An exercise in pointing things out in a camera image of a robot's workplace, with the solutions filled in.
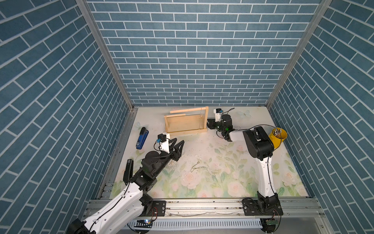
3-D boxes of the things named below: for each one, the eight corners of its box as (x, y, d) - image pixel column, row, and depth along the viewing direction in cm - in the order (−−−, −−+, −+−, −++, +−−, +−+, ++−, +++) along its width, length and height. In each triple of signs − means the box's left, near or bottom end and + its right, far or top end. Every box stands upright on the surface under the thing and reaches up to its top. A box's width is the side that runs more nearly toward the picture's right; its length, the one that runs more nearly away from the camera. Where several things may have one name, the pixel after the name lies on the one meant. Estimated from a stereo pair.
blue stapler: (136, 149, 98) (134, 145, 94) (144, 130, 108) (142, 126, 104) (142, 149, 98) (140, 146, 94) (149, 131, 108) (147, 127, 104)
